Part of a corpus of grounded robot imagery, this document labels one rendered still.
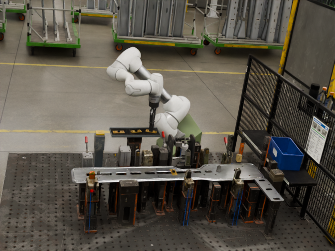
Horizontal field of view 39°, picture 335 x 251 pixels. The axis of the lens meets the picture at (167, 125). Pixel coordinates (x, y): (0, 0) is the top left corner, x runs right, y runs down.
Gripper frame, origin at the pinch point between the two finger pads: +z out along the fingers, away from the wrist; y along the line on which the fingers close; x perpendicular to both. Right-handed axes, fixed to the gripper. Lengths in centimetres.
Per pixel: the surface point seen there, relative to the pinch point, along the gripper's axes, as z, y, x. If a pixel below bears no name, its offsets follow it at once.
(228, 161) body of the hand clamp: 20, -5, 61
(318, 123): -21, -9, 119
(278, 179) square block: 19, 11, 98
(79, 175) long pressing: 20, 54, -36
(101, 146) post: 14.4, 19.1, -31.7
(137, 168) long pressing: 20.1, 30.8, -1.1
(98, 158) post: 24.6, 19.2, -33.4
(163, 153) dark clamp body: 12.9, 14.2, 13.2
